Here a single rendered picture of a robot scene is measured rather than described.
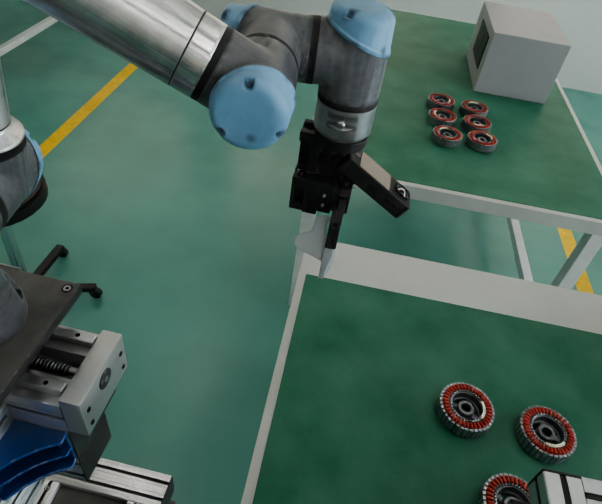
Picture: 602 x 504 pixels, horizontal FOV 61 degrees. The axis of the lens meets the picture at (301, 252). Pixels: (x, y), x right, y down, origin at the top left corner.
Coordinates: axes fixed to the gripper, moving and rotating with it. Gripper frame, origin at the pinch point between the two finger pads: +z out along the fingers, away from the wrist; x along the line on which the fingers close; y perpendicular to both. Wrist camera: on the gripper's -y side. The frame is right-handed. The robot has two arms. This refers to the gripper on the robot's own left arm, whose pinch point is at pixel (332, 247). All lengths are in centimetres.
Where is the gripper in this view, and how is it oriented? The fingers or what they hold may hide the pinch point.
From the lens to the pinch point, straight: 79.6
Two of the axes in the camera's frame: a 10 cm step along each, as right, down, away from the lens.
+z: -1.2, 7.3, 6.7
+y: -9.7, -2.2, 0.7
